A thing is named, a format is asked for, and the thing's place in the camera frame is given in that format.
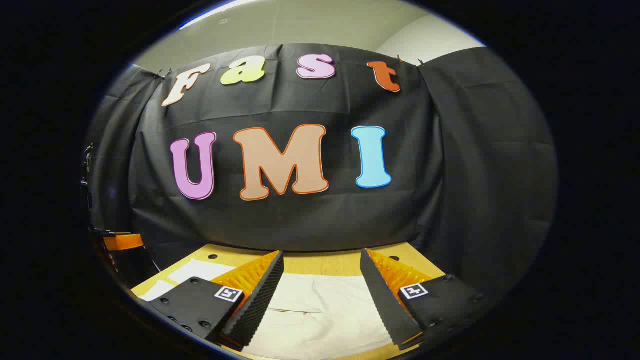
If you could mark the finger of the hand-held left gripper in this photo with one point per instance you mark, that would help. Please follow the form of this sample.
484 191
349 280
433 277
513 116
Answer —
124 242

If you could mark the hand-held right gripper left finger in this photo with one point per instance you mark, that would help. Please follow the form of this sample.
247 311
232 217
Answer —
260 300

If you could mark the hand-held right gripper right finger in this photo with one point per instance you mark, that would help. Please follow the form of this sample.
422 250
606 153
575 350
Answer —
382 300

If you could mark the cream white jeans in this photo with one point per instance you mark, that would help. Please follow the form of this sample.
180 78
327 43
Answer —
320 315

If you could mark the black backdrop cloth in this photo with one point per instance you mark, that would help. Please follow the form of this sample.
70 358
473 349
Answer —
320 215

